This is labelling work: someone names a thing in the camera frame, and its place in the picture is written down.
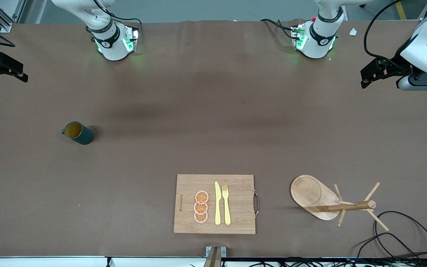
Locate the white paper scrap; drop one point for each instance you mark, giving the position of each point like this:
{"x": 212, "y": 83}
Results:
{"x": 353, "y": 32}

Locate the table cover sheet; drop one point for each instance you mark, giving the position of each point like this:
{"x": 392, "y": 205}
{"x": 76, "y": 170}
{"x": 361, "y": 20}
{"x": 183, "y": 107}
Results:
{"x": 87, "y": 185}

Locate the toy orange slice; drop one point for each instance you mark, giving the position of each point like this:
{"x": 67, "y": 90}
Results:
{"x": 200, "y": 208}
{"x": 201, "y": 197}

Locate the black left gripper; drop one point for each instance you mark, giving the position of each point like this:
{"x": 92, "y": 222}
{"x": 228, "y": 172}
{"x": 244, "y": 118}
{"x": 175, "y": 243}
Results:
{"x": 394, "y": 67}

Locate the teal cup with yellow inside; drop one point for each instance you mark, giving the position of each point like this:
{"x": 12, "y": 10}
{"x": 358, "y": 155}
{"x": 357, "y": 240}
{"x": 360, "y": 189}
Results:
{"x": 83, "y": 138}

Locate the white table edge rail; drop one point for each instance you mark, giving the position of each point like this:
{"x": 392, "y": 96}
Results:
{"x": 50, "y": 262}

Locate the wooden cup rack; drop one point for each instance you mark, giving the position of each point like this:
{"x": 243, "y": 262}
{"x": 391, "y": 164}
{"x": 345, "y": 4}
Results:
{"x": 310, "y": 193}

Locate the brown bar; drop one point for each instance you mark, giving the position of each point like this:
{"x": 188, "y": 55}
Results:
{"x": 213, "y": 259}

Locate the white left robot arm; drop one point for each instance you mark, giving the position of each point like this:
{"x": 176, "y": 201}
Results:
{"x": 319, "y": 40}

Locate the yellow plastic fork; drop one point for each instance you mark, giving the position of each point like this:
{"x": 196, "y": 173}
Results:
{"x": 227, "y": 211}

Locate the yellow plastic knife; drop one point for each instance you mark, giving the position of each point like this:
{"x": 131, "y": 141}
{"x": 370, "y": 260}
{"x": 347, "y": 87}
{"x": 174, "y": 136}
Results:
{"x": 218, "y": 207}

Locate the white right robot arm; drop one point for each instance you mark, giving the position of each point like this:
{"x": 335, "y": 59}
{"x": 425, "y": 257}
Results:
{"x": 111, "y": 48}

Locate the grey metal bracket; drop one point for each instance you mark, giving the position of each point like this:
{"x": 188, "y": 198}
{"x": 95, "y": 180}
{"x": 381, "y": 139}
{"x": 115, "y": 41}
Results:
{"x": 224, "y": 251}

